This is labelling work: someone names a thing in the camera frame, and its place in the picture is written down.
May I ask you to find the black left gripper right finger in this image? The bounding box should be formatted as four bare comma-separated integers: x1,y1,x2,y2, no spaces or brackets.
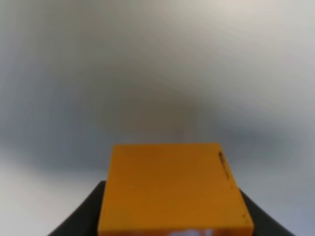
241,191,294,236

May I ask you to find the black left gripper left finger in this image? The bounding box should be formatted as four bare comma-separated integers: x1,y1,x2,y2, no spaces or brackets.
49,181,106,236

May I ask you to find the orange cube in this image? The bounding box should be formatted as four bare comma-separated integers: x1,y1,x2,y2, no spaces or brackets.
97,143,254,236

